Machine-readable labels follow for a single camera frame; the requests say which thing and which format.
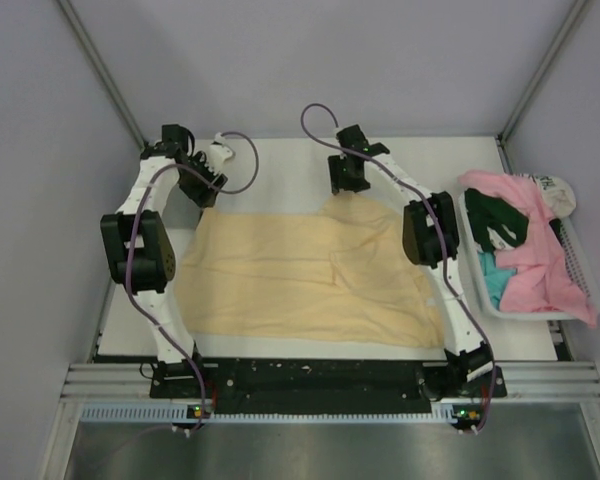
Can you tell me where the white laundry basket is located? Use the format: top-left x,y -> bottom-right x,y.
457,193 -> 600,322

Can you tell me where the yellow t shirt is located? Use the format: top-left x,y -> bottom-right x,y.
175,194 -> 444,349

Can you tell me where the white printed t shirt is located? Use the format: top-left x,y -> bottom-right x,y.
522,174 -> 577,219

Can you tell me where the right aluminium corner post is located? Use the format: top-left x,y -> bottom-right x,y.
497,0 -> 594,146

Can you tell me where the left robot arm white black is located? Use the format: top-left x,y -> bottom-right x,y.
100,124 -> 232,397

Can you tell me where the aluminium corner post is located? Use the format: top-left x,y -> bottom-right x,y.
53,0 -> 147,150
497,0 -> 594,146

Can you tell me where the aluminium front rail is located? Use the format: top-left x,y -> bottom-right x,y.
60,361 -> 600,403

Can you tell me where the left aluminium corner post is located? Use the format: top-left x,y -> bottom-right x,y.
53,0 -> 147,150

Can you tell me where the dark green t shirt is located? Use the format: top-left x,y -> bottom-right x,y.
464,188 -> 529,253

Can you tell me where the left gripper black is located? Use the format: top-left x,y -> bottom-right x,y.
176,152 -> 226,209

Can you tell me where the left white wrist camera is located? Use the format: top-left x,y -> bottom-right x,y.
206,133 -> 235,175

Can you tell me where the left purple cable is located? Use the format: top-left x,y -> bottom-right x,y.
124,130 -> 260,431

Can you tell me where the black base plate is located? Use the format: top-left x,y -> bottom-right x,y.
149,357 -> 507,414

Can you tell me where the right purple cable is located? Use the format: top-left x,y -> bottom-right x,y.
299,103 -> 496,431

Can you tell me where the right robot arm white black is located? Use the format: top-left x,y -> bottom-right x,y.
328,124 -> 494,396

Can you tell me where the white slotted cable duct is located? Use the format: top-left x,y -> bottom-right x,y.
80,403 -> 480,424

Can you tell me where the purple cable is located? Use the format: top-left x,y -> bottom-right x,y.
124,130 -> 260,431
299,103 -> 496,431

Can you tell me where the teal t shirt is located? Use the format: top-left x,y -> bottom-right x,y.
478,252 -> 517,310

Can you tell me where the pink t shirt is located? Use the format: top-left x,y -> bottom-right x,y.
458,170 -> 598,327

